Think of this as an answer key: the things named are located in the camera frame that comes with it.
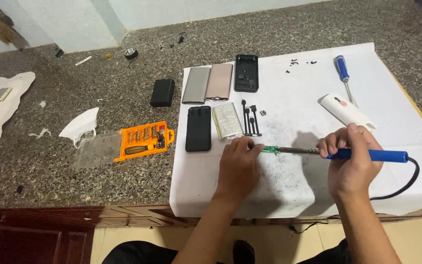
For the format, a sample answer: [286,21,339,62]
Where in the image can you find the person's right hand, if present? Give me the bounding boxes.
[316,122,384,201]

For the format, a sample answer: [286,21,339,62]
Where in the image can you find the person's left hand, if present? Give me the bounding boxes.
[214,136,265,201]

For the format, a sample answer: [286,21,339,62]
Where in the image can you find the blue handled soldering iron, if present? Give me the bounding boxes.
[277,146,410,164]

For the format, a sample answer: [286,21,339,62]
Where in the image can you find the white power bank shell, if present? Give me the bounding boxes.
[319,93,377,132]

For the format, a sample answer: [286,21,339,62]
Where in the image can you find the large white paper sheet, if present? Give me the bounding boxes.
[169,42,422,219]

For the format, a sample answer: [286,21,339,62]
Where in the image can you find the scattered small black fragments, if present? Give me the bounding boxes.
[285,58,318,74]

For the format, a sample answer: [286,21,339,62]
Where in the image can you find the silver battery pack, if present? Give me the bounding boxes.
[212,102,245,141]

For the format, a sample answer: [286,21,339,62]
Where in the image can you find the open black plastic case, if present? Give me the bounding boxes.
[234,54,259,93]

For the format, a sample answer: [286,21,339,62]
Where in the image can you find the rose gold power bank shell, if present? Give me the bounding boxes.
[205,63,234,102]

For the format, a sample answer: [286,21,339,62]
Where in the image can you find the black power bank cover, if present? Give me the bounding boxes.
[185,106,212,153]

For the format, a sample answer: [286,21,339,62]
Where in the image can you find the grey metal power bank shell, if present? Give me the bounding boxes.
[181,67,211,105]

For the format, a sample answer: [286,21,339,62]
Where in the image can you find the small black box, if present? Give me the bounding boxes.
[150,78,176,108]

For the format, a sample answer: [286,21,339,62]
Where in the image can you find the orange screwdriver bit set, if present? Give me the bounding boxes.
[114,121,175,163]

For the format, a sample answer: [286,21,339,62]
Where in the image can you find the person's black trousers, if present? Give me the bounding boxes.
[102,238,354,264]

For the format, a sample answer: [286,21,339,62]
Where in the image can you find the clear plastic lid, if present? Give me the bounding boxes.
[73,131,124,169]

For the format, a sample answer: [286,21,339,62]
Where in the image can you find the white face mask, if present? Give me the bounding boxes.
[58,107,100,149]

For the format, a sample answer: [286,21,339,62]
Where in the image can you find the white fluff scrap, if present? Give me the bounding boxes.
[28,128,52,139]

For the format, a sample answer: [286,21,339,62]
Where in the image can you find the dark wooden cabinet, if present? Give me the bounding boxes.
[0,200,422,264]

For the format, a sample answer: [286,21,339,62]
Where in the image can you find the white cloth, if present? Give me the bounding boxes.
[0,71,36,175]

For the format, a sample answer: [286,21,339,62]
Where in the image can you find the blue handled screwdriver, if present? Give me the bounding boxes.
[334,55,359,108]

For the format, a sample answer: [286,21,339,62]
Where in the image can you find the black cable bracket part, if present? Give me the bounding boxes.
[241,99,262,138]

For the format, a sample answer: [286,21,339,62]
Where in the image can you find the black soldering iron cable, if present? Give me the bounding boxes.
[369,157,421,202]

